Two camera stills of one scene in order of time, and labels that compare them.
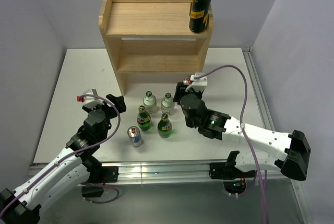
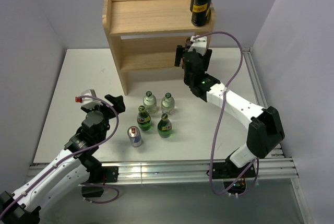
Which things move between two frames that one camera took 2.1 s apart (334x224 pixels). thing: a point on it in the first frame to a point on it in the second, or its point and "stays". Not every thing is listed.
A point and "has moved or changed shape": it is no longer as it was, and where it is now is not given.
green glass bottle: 144,119 stays
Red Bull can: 187,81 has moved or changed shape
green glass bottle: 164,128 stays
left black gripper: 118,101 stays
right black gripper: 180,90 to 206,58
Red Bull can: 134,133 stays
